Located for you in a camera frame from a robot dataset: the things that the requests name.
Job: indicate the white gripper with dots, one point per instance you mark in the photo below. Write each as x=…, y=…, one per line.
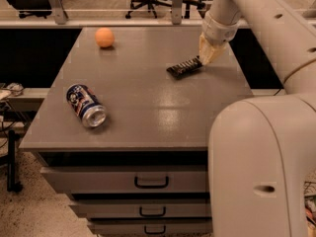
x=216, y=33

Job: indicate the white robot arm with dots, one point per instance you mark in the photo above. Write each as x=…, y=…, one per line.
x=261, y=149

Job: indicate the orange ball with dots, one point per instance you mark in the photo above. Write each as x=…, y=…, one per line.
x=104, y=37

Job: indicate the grey drawer cabinet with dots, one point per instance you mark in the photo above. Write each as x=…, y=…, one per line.
x=152, y=118

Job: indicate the top grey drawer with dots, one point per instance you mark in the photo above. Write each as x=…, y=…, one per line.
x=127, y=179

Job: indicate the grey drawer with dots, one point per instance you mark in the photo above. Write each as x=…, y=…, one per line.
x=150, y=226
x=141, y=208
x=127, y=179

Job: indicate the blue and silver soda can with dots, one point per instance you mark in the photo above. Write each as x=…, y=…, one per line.
x=86, y=105

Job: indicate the middle grey drawer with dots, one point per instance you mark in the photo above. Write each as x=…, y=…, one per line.
x=141, y=208

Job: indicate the bottom grey drawer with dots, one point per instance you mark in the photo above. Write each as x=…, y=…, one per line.
x=150, y=226

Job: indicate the black stand on floor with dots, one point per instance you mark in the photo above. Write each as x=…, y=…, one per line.
x=9, y=160

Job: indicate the metal railing frame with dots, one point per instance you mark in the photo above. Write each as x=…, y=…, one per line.
x=112, y=12

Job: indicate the wire basket with snacks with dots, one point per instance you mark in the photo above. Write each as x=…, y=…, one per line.
x=310, y=206

